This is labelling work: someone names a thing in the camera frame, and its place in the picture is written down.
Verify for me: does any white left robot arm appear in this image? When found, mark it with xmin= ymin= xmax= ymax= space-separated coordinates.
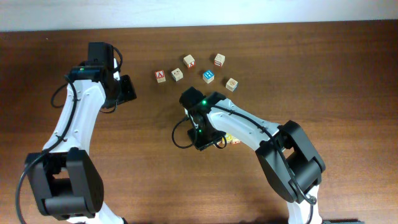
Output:
xmin=20 ymin=42 xmax=137 ymax=223

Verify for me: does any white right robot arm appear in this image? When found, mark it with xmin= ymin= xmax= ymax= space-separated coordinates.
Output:
xmin=179 ymin=87 xmax=326 ymax=223

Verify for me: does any wooden block red top right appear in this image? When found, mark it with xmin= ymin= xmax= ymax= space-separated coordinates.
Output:
xmin=214 ymin=54 xmax=226 ymax=67

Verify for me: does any wooden block shell picture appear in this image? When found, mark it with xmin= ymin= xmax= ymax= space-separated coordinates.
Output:
xmin=226 ymin=78 xmax=238 ymax=91

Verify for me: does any yellow wooden block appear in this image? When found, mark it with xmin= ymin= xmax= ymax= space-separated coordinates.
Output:
xmin=221 ymin=133 xmax=233 ymax=144

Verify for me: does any blue top wooden block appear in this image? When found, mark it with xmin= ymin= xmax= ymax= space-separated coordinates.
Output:
xmin=203 ymin=70 xmax=215 ymax=83

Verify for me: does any wooden block blue side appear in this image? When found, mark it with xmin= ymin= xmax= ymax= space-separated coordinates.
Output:
xmin=171 ymin=68 xmax=183 ymax=82

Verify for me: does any wooden block red X side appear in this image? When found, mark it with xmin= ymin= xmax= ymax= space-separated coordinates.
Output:
xmin=183 ymin=55 xmax=195 ymax=68

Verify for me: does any wooden block red A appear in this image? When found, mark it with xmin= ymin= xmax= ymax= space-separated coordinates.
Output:
xmin=155 ymin=70 xmax=166 ymax=83

